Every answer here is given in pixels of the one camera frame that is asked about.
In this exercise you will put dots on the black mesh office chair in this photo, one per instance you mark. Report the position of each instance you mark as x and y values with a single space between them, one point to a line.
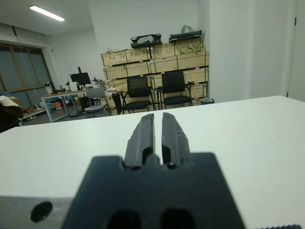
138 86
174 81

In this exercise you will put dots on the black folded chair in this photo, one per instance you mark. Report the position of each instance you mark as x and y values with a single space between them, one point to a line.
117 102

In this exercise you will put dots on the small white machine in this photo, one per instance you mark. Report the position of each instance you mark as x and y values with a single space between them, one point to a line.
48 88

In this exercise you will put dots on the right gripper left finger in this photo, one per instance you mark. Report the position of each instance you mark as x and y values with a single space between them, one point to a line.
139 143

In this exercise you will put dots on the white framed wooden desk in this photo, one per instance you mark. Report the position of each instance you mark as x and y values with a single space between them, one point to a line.
64 93

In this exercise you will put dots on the white room door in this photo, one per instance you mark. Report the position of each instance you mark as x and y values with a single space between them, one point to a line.
300 47

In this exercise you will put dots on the wooden crate with green filling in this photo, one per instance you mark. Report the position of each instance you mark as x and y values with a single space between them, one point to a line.
190 48

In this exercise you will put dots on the grey plastic chair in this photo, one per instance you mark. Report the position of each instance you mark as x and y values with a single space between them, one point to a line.
95 93

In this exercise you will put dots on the brown framed window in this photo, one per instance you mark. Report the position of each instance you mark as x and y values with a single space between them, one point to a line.
21 69

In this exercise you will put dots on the black computer tower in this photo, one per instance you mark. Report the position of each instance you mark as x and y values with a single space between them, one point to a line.
84 103

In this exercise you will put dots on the black fabric carry tray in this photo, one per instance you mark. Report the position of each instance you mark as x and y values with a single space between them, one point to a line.
186 36
143 45

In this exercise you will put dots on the dark brown bulky object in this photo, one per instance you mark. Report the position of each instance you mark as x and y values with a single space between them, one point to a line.
9 117

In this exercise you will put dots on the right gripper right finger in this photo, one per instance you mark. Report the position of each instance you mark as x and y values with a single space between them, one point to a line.
174 143

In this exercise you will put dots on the clear plastic bag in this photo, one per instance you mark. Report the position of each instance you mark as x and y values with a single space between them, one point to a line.
188 29

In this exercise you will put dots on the ceiling strip light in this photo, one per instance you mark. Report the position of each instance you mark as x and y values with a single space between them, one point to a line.
47 13

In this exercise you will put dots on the black waste bin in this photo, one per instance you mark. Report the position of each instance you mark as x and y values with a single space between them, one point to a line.
207 102

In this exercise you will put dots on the black computer monitor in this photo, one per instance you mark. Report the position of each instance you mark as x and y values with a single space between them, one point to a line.
79 78

